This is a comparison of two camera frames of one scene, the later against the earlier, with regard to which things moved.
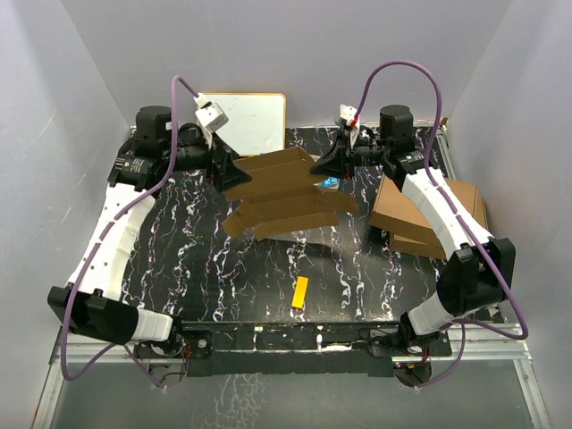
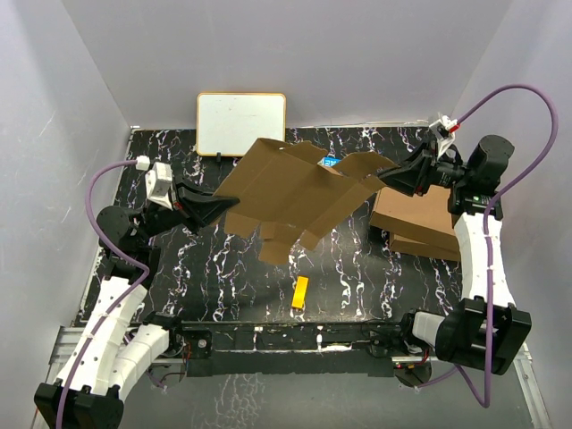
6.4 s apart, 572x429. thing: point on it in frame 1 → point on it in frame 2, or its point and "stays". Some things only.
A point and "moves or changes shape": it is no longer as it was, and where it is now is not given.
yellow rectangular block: [300, 291] stays
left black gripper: [228, 173] → [200, 205]
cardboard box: [395, 210] stays
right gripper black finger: [335, 162] → [414, 177]
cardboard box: [477, 207] stays
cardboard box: [282, 197] moves or changes shape
